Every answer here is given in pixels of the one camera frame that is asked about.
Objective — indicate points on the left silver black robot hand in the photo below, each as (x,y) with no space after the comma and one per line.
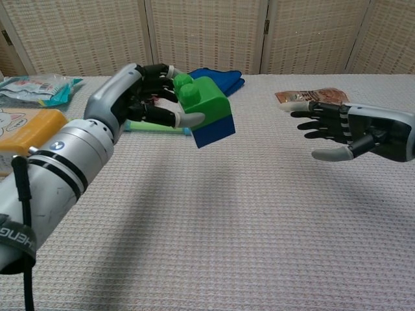
(107,97)

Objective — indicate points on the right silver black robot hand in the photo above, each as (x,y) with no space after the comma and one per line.
(386,129)

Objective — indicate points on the green toy block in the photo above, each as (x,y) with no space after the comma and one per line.
(207,100)

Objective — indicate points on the blue toy block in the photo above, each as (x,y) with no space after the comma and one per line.
(215,133)

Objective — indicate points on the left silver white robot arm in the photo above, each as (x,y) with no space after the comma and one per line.
(65,168)

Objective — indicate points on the green blue water pump toy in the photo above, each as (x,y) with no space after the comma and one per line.
(146,127)

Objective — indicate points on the brown snack pouch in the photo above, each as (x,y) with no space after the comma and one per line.
(324,94)

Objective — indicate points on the teal white snack pack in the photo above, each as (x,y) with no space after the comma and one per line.
(32,87)

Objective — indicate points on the orange cat tissue pack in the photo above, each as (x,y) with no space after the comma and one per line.
(32,126)

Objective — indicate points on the dark metal screen hinge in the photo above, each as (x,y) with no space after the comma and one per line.
(6,38)
(267,26)

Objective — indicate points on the beige woven folding screen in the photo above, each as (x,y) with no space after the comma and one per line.
(207,35)

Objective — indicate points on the folded blue towel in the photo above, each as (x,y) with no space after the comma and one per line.
(230,81)

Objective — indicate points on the white woven tablecloth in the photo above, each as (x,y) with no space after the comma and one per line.
(210,226)

